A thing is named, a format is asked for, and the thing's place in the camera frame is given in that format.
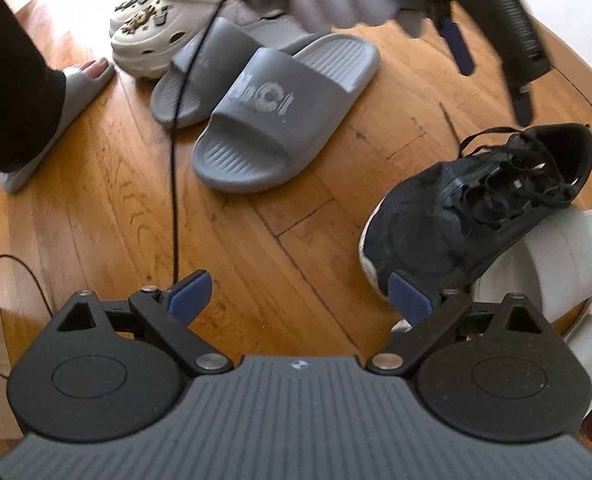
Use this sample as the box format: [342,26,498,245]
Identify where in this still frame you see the black cable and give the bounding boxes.
[167,0,231,286]
[0,255,51,378]

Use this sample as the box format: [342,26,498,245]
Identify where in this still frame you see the black sneaker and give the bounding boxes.
[358,122,592,303]

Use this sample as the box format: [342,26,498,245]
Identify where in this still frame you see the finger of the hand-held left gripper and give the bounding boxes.
[507,77,536,128]
[438,16,477,77]

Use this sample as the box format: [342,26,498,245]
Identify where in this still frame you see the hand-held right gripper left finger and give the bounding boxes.
[58,270,233,377]

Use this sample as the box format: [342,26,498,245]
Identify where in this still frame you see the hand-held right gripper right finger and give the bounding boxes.
[367,272,539,376]

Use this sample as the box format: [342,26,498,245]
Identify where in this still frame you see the person's left foot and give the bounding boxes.
[60,57,111,83]

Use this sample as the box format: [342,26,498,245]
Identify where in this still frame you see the dark grey slide clear print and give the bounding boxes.
[191,34,381,193]

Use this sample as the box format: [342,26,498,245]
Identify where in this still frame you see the person's left hand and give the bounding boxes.
[290,0,429,40]

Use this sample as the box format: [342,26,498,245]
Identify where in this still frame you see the dark grey slide worn print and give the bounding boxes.
[151,15,321,128]

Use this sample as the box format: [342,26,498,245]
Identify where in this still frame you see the worn grey slipper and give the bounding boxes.
[0,60,116,194]

